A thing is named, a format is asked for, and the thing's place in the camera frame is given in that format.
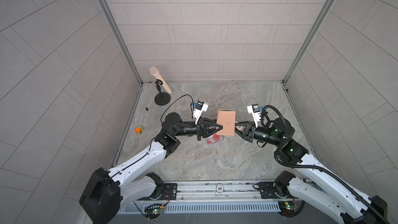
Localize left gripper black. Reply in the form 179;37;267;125
171;119;219;144

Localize pink leather card wallet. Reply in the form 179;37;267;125
217;110;236;136

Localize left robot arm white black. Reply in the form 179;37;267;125
79;113;223;224

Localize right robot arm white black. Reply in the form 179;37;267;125
235;118;388;224

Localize white card red circle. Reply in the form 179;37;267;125
207;133;224;144

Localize black microphone stand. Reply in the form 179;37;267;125
154;79;171;106

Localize orange green toy car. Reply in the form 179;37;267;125
135;126;144;133

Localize beige microphone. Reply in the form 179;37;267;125
149;66;172;94

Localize right circuit board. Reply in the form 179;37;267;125
278;201;297;216

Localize circuit board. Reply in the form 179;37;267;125
278;201;297;216
145;204;165;215

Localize left circuit board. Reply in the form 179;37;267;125
145;204;165;215

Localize white ventilation grille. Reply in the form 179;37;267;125
118;201;282;215

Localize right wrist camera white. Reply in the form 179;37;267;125
247;104;261;128

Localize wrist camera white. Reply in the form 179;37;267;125
247;104;261;128
191;101;208;124

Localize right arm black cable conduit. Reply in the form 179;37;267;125
260;105;389;224

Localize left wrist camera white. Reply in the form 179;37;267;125
191;101;208;124

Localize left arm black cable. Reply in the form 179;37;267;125
149;94;195;150

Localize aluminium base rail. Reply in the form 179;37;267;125
136;179;298;203

